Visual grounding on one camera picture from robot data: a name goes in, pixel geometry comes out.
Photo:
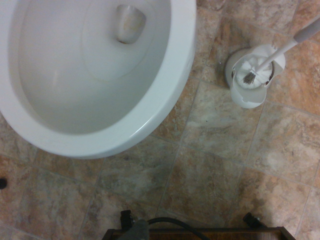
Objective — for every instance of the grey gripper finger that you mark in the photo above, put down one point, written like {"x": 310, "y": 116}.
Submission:
{"x": 138, "y": 231}

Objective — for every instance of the white toilet bowl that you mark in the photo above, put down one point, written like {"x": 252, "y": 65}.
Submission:
{"x": 100, "y": 105}

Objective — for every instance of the white toilet brush holder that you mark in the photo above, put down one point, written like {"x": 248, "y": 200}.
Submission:
{"x": 247, "y": 98}

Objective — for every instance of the black caster wheel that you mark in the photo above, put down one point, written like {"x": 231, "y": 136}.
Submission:
{"x": 126, "y": 218}
{"x": 251, "y": 219}

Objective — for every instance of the dark wooden table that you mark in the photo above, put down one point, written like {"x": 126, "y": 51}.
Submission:
{"x": 225, "y": 235}

